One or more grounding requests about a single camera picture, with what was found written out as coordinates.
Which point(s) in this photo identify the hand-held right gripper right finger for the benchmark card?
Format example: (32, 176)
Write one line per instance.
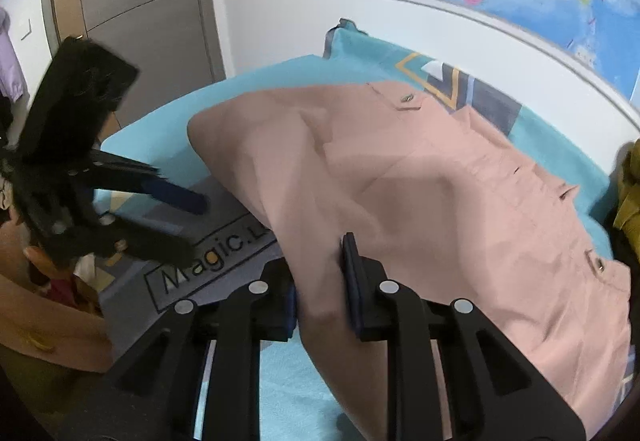
(350, 281)

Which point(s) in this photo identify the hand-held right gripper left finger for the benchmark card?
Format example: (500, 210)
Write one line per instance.
(286, 316)

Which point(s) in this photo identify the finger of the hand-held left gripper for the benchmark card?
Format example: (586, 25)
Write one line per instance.
(150, 243)
(175, 196)

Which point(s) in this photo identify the pink zip jacket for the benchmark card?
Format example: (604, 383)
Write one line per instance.
(425, 201)

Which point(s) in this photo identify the person's left hand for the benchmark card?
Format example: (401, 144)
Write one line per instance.
(36, 257)

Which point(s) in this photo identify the purple garment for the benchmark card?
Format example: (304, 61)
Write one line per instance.
(11, 56)

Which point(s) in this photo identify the orange cloth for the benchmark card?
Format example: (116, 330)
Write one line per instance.
(45, 321)

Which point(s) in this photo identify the turquoise printed bed sheet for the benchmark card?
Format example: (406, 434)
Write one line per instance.
(280, 81)

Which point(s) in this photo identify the dark olive cloth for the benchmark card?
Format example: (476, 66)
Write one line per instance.
(45, 386)

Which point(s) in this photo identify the mustard yellow garment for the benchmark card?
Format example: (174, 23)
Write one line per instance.
(629, 201)

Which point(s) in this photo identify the white wall switch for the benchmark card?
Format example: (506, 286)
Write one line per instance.
(23, 28)

